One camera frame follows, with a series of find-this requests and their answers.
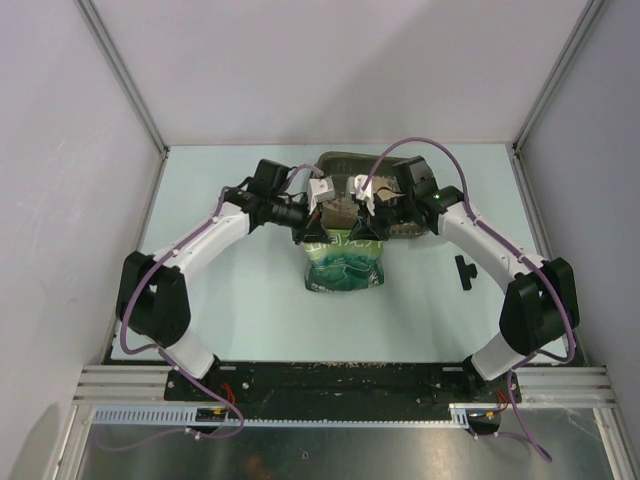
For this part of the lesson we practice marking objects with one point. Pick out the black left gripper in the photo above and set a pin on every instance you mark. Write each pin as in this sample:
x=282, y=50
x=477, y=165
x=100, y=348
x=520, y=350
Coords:
x=315, y=230

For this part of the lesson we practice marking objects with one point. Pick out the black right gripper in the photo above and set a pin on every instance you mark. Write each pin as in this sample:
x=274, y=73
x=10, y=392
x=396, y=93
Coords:
x=376, y=219

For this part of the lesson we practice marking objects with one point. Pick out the green litter bag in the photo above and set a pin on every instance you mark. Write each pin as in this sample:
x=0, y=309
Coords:
x=343, y=265

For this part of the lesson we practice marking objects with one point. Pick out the black bag clip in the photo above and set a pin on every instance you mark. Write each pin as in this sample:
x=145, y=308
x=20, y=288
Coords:
x=467, y=272

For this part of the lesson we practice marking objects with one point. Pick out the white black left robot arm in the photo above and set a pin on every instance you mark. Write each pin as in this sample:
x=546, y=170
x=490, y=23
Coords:
x=153, y=299

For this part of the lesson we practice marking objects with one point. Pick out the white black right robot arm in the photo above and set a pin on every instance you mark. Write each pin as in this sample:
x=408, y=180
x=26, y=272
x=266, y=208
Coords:
x=540, y=299

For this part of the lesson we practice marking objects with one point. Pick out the beige cat litter pile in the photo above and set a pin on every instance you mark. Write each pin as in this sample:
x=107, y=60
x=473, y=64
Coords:
x=342, y=211

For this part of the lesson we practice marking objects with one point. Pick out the dark grey litter box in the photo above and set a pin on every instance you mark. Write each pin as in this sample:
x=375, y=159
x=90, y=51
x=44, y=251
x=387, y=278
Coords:
x=415, y=179

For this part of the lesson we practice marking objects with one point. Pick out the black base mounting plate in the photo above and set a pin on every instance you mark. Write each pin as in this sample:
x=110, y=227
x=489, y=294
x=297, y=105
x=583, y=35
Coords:
x=252, y=381

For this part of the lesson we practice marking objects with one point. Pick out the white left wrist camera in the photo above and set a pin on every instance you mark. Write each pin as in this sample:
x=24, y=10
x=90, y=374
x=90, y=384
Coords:
x=318, y=191

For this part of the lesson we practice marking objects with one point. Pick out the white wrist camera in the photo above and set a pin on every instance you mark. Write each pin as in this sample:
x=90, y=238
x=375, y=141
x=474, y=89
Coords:
x=359, y=188
x=318, y=191

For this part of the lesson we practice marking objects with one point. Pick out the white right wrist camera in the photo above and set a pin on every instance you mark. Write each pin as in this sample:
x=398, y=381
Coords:
x=359, y=188

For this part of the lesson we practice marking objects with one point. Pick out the white slotted cable duct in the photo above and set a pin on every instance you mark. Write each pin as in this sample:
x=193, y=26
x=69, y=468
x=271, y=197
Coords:
x=447, y=416

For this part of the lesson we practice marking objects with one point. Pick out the aluminium frame rail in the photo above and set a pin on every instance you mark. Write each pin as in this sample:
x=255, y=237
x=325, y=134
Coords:
x=541, y=387

